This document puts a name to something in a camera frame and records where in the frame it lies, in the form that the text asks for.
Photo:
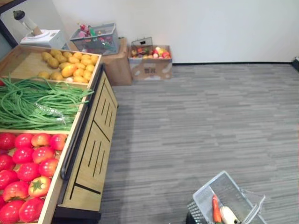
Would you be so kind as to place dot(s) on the small red vegetable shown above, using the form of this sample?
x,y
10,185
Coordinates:
x,y
1,83

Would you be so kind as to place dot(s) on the wooden produce display stand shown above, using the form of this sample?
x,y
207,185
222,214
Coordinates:
x,y
98,130

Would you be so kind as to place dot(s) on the orange carrot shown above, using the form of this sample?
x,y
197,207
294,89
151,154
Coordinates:
x,y
216,210

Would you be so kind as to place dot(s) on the white printed cardboard box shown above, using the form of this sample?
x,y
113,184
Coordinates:
x,y
150,68

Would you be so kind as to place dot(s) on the red tomato with green stem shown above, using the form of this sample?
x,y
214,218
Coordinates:
x,y
39,186

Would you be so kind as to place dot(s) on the pink toy fruit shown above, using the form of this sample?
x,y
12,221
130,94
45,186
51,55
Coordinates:
x,y
82,34

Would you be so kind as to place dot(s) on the white radish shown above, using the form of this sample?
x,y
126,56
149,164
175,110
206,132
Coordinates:
x,y
229,214

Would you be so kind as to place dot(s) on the brown potato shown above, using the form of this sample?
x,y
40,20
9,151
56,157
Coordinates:
x,y
44,74
56,75
46,56
61,58
53,62
67,54
56,53
63,65

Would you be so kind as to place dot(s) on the white weighing scale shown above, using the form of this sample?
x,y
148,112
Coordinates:
x,y
46,38

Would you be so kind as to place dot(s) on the green long beans bundle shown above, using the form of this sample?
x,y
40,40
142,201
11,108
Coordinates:
x,y
28,105

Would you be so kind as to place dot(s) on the clear bottle with dark cap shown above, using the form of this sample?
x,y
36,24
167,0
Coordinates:
x,y
24,22

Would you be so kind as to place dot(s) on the large yellow mango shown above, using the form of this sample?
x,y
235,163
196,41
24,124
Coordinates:
x,y
69,71

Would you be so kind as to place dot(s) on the brown cardboard box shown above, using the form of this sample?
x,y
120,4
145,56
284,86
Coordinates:
x,y
118,65

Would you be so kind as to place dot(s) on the dark object at wall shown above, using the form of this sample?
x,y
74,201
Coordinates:
x,y
295,62

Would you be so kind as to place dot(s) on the clear plastic wrap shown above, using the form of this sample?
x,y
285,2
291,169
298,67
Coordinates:
x,y
50,111

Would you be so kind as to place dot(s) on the grey plastic basket with toys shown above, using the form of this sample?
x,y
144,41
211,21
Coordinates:
x,y
98,40

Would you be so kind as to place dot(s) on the green toy bottle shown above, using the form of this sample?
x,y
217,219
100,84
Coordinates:
x,y
92,31

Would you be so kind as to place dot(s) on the pale peach toy fruit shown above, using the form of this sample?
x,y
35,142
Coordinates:
x,y
158,50

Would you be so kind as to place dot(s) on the red toy apple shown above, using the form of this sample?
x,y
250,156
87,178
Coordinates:
x,y
166,55

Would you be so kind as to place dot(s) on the small white garlic bulb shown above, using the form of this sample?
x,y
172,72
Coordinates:
x,y
69,79

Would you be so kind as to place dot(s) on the grey plastic shopping basket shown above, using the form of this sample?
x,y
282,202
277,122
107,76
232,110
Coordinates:
x,y
230,189

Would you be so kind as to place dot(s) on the yellow lemon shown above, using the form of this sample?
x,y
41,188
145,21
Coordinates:
x,y
85,56
78,72
90,67
87,62
80,65
77,56
94,59
80,79
87,74
74,60

